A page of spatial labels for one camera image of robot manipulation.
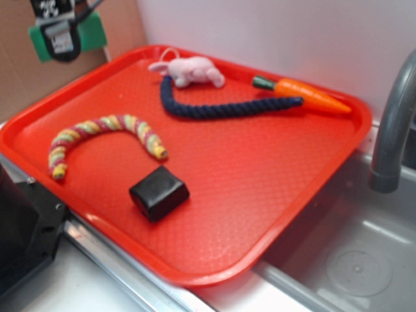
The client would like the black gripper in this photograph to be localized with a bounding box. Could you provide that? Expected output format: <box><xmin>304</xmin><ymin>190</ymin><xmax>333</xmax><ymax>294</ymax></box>
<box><xmin>30</xmin><ymin>0</ymin><xmax>88</xmax><ymax>62</ymax></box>

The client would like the orange plastic carrot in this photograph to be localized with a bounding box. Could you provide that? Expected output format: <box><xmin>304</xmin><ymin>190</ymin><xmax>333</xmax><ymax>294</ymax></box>
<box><xmin>252</xmin><ymin>75</ymin><xmax>352</xmax><ymax>114</ymax></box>

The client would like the pink plush bunny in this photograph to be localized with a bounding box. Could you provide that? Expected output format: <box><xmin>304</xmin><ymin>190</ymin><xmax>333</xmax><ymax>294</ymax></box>
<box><xmin>148</xmin><ymin>47</ymin><xmax>226</xmax><ymax>88</ymax></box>

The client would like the black rounded block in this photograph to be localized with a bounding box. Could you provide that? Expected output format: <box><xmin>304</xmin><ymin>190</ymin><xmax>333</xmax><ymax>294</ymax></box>
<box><xmin>129</xmin><ymin>166</ymin><xmax>190</xmax><ymax>222</ymax></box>

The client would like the grey toy faucet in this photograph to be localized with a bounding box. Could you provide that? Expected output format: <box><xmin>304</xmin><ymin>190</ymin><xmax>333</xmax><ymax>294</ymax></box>
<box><xmin>369</xmin><ymin>51</ymin><xmax>415</xmax><ymax>193</ymax></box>

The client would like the multicolour twisted rope toy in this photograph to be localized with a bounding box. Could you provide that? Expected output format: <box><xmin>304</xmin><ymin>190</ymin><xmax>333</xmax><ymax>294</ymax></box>
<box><xmin>48</xmin><ymin>114</ymin><xmax>168</xmax><ymax>181</ymax></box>

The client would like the grey toy sink basin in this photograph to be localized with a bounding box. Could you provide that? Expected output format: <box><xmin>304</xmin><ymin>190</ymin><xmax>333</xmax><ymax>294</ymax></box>
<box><xmin>254</xmin><ymin>153</ymin><xmax>415</xmax><ymax>311</ymax></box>

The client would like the green rectangular block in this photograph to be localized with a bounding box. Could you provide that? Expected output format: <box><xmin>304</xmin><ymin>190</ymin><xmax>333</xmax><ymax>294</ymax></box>
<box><xmin>28</xmin><ymin>12</ymin><xmax>107</xmax><ymax>53</ymax></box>

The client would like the red plastic tray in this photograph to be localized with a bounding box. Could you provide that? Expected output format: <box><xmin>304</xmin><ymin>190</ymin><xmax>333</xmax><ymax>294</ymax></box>
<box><xmin>1</xmin><ymin>45</ymin><xmax>372</xmax><ymax>288</ymax></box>

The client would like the navy blue twisted rope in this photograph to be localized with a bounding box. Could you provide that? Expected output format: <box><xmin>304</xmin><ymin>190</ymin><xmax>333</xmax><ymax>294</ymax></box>
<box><xmin>159</xmin><ymin>74</ymin><xmax>305</xmax><ymax>120</ymax></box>

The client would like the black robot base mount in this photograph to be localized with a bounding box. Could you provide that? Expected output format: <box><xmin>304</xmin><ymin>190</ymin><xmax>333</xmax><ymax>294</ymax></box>
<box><xmin>1</xmin><ymin>167</ymin><xmax>68</xmax><ymax>298</ymax></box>

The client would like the brown cardboard panel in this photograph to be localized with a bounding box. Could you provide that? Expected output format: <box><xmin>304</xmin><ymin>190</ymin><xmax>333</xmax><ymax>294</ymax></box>
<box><xmin>1</xmin><ymin>1</ymin><xmax>147</xmax><ymax>121</ymax></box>

